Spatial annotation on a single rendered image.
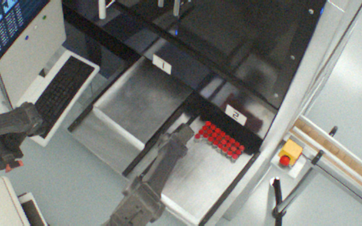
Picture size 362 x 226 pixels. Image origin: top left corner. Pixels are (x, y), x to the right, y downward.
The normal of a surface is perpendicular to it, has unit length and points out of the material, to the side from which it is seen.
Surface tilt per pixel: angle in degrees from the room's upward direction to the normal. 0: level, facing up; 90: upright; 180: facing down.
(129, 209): 29
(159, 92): 0
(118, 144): 0
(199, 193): 0
